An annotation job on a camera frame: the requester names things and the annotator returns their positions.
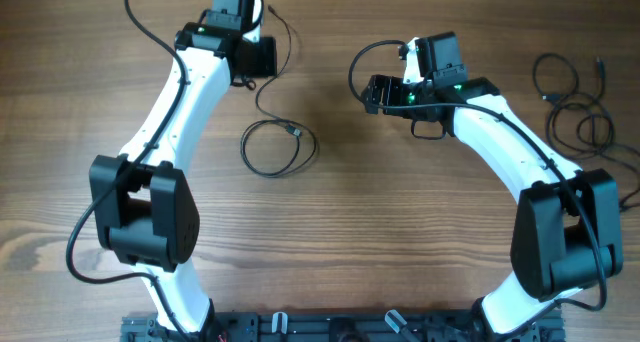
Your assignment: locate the black USB cable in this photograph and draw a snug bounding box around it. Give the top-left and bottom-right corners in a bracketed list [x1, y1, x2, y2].
[239, 4, 320, 179]
[530, 51, 640, 213]

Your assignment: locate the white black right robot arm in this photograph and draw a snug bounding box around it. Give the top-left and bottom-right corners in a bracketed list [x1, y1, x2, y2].
[356, 32, 623, 341]

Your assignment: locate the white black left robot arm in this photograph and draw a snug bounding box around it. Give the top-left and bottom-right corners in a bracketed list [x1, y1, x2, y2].
[89, 0, 276, 341]

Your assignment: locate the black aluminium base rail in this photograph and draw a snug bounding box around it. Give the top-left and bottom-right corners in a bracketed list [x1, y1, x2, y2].
[120, 310, 566, 342]

